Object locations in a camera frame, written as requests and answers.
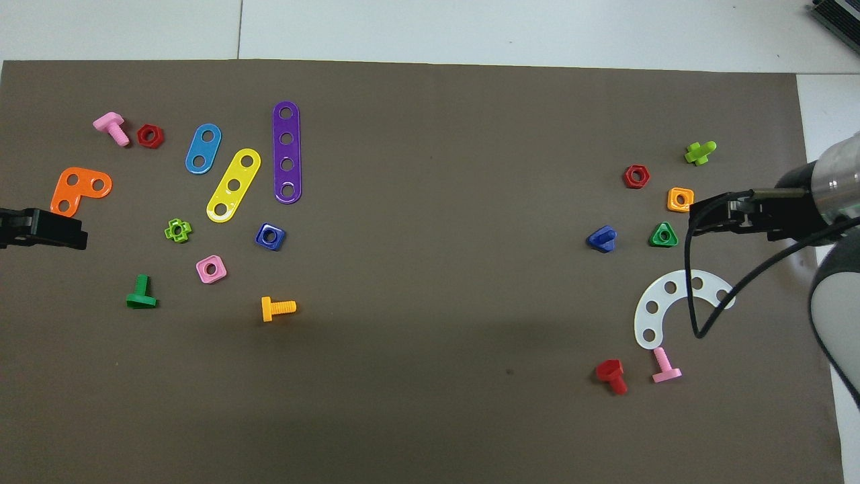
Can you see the green cross-shaped plastic nut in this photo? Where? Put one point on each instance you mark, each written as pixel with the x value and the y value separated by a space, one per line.
pixel 170 231

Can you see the black ribbed electronic device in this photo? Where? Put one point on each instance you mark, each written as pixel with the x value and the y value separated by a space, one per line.
pixel 838 13

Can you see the yellow three-hole plastic strip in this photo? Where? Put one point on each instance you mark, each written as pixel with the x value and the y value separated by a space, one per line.
pixel 228 198

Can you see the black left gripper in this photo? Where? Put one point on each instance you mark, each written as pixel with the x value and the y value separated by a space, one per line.
pixel 13 227

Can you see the red hexagonal plastic nut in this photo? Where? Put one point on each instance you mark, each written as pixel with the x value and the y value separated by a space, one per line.
pixel 143 136
pixel 628 177

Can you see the dark green plastic screw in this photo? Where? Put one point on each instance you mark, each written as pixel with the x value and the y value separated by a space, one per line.
pixel 141 296

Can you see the orange L-shaped plastic plate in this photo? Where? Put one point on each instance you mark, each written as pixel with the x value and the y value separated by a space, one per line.
pixel 84 183

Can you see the lime green plastic screw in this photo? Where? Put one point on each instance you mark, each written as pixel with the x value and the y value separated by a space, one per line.
pixel 699 154

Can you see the brown table mat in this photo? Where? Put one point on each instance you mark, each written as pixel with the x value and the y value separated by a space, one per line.
pixel 430 202

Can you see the red plastic screw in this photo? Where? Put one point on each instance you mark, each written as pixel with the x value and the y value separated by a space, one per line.
pixel 610 371

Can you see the white curved perforated plate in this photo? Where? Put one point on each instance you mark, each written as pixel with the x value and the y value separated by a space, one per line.
pixel 660 297

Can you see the blue triangular-head plastic screw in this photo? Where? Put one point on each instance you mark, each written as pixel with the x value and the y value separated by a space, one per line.
pixel 600 240

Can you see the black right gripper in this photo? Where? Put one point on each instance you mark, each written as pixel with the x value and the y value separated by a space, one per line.
pixel 783 212

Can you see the orange square plastic nut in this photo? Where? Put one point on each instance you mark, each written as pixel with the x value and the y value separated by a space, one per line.
pixel 672 199

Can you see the blue square plastic nut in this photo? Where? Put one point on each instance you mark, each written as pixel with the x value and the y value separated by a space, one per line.
pixel 262 237

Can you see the purple four-hole plastic strip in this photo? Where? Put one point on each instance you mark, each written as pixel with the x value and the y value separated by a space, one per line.
pixel 287 152

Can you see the pink plastic screw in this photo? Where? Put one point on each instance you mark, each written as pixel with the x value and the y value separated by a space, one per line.
pixel 665 368
pixel 109 125

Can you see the pink square plastic nut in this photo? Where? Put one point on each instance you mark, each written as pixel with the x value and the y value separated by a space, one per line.
pixel 203 270

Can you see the orange plastic screw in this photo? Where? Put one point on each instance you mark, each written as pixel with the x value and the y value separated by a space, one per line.
pixel 282 308

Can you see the blue two-hole plastic strip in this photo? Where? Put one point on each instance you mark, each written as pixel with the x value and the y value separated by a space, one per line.
pixel 203 148

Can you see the green triangular plastic nut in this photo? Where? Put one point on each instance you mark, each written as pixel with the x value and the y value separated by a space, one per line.
pixel 656 238

